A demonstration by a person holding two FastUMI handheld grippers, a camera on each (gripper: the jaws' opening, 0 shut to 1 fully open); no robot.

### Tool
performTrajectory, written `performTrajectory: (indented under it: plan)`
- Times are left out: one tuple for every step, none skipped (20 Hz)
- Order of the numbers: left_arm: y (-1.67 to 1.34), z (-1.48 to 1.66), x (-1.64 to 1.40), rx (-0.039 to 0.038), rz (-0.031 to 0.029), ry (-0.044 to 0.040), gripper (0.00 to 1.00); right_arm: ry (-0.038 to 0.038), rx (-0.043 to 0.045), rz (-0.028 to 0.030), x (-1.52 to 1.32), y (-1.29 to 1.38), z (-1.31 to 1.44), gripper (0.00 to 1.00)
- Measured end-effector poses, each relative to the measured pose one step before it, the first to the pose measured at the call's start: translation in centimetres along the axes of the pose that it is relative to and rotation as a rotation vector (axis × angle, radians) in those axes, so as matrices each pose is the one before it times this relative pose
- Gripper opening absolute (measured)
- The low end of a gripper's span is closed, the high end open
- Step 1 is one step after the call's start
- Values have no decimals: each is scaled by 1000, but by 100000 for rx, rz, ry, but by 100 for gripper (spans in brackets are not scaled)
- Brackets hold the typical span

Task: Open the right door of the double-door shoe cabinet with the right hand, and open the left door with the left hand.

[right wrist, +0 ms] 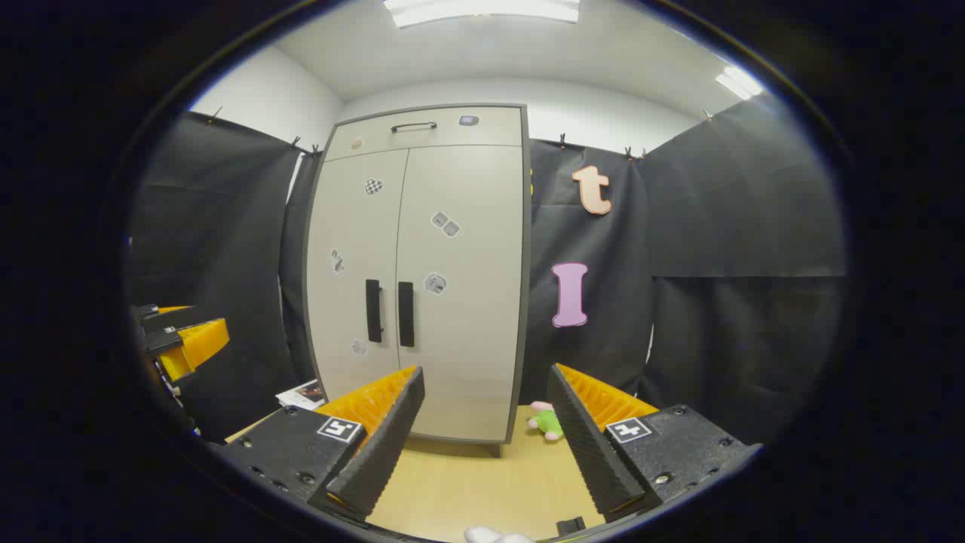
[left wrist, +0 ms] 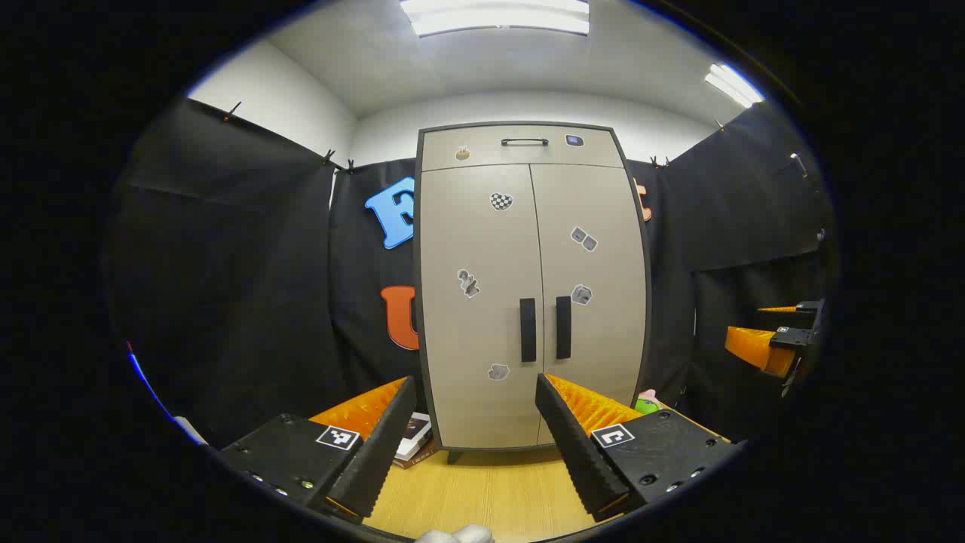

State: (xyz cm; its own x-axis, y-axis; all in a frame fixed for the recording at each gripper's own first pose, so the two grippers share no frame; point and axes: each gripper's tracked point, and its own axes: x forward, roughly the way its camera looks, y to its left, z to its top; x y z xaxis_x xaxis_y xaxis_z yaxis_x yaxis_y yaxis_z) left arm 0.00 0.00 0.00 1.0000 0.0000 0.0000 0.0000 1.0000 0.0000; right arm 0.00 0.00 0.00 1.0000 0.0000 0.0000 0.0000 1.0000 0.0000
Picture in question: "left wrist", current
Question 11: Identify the black backdrop cloth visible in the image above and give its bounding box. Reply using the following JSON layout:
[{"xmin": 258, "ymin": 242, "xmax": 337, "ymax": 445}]
[{"xmin": 106, "ymin": 97, "xmax": 838, "ymax": 449}]

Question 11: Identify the wide ceiling light panel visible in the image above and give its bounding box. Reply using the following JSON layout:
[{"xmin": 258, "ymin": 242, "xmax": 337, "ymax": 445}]
[{"xmin": 400, "ymin": 0, "xmax": 590, "ymax": 37}]

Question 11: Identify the grey double-door shoe cabinet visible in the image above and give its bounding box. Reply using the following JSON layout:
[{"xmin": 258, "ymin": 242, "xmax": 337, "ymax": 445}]
[{"xmin": 412, "ymin": 121, "xmax": 653, "ymax": 465}]

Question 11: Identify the grey cabinet drawer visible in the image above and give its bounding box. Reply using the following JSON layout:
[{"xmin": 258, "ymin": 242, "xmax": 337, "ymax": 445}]
[{"xmin": 421, "ymin": 125, "xmax": 625, "ymax": 173}]

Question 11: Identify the grey cabinet door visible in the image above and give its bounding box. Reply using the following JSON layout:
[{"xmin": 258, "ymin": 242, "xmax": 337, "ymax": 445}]
[
  {"xmin": 420, "ymin": 164, "xmax": 545, "ymax": 451},
  {"xmin": 530, "ymin": 162, "xmax": 649, "ymax": 446}
]

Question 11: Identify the brown book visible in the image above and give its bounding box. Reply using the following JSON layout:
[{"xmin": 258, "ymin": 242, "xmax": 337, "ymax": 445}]
[{"xmin": 392, "ymin": 441, "xmax": 437, "ymax": 470}]

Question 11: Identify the narrow ceiling light panel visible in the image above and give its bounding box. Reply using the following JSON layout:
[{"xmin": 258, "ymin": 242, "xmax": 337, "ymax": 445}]
[{"xmin": 705, "ymin": 63, "xmax": 764, "ymax": 108}]

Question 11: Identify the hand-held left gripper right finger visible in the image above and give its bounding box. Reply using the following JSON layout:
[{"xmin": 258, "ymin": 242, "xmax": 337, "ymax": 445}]
[{"xmin": 535, "ymin": 373, "xmax": 743, "ymax": 523}]

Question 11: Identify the standing banner poster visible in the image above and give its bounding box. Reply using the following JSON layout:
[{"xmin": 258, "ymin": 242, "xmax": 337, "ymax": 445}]
[{"xmin": 127, "ymin": 343, "xmax": 163, "ymax": 416}]

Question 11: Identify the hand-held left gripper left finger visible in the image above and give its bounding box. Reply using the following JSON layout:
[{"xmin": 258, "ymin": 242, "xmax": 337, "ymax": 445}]
[{"xmin": 219, "ymin": 375, "xmax": 418, "ymax": 521}]

